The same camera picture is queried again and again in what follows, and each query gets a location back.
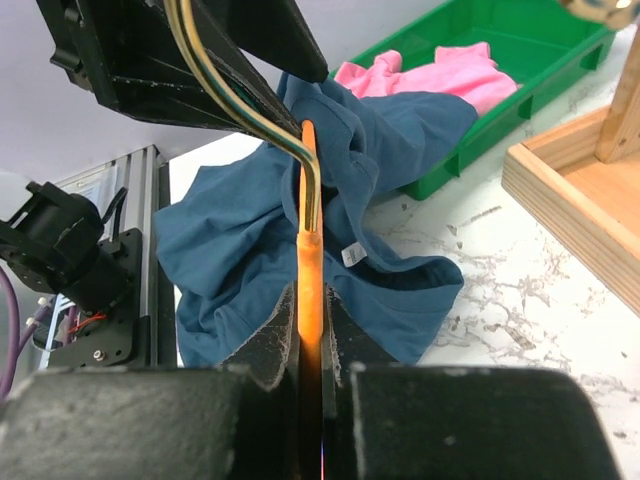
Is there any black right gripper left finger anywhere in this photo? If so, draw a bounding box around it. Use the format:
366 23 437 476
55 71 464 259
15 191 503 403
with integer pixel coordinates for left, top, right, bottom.
1 287 299 479

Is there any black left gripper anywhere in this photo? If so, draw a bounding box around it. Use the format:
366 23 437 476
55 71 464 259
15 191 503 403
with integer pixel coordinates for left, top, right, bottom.
37 0 329 137

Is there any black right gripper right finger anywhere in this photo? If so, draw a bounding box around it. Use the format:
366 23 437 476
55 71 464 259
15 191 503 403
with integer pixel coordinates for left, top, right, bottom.
323 291 621 479

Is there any orange plastic hanger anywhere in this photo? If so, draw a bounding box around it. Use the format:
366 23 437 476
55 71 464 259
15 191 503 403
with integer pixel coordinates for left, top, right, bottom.
164 0 326 480

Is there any dark blue t-shirt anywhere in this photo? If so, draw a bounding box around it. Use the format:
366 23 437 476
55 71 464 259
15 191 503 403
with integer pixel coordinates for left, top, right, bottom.
154 73 479 369

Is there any pink cloth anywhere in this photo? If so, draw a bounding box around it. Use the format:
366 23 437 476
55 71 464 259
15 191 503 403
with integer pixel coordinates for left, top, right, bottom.
335 42 520 116

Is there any green plastic tray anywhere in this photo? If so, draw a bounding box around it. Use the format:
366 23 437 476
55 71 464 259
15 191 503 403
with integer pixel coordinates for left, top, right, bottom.
334 1 615 200

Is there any wooden clothes rack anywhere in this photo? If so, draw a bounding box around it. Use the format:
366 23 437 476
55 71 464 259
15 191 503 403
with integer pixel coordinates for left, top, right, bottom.
502 41 639 311

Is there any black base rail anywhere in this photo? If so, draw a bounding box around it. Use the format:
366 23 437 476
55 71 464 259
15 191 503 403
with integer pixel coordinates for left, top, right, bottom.
39 145 177 369

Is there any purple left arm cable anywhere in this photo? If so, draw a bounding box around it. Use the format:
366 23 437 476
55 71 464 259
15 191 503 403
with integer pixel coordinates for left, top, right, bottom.
0 264 51 401

